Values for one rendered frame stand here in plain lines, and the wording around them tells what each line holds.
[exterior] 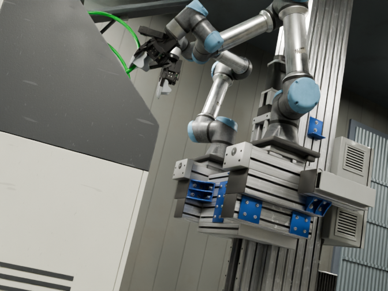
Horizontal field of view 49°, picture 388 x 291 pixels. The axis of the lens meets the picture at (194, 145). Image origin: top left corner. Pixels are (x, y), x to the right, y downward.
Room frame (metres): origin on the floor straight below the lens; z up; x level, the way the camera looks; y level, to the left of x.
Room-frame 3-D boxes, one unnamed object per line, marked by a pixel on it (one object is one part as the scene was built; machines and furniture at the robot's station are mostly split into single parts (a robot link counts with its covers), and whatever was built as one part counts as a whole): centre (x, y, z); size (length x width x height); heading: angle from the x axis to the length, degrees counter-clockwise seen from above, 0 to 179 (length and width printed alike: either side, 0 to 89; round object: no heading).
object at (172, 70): (1.82, 0.19, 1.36); 0.09 x 0.08 x 0.12; 105
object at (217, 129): (2.05, -0.13, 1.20); 0.13 x 0.12 x 0.14; 54
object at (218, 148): (2.05, -0.14, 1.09); 0.15 x 0.15 x 0.10
